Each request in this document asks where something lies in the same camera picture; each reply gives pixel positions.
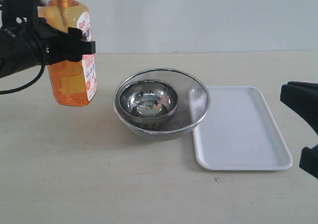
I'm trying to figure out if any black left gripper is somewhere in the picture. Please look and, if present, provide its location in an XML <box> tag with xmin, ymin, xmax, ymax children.
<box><xmin>27</xmin><ymin>17</ymin><xmax>95</xmax><ymax>65</ymax></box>

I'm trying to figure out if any orange pump soap bottle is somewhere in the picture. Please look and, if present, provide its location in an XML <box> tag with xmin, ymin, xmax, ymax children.
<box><xmin>38</xmin><ymin>0</ymin><xmax>97</xmax><ymax>107</ymax></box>

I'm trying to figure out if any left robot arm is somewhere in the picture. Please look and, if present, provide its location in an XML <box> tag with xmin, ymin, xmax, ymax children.
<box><xmin>0</xmin><ymin>18</ymin><xmax>96</xmax><ymax>78</ymax></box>

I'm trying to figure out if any small stainless steel bowl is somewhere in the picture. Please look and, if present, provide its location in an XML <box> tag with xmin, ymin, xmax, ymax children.
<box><xmin>119</xmin><ymin>79</ymin><xmax>179</xmax><ymax>125</ymax></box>

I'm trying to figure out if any steel mesh strainer bowl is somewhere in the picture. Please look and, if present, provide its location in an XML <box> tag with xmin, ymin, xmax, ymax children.
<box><xmin>113</xmin><ymin>68</ymin><xmax>211</xmax><ymax>141</ymax></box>

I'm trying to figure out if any white rectangular plastic tray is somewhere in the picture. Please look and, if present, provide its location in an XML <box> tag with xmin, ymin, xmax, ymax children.
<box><xmin>193</xmin><ymin>86</ymin><xmax>293</xmax><ymax>171</ymax></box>

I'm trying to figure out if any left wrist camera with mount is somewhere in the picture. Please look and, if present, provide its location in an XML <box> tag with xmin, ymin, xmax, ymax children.
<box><xmin>0</xmin><ymin>0</ymin><xmax>41</xmax><ymax>28</ymax></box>

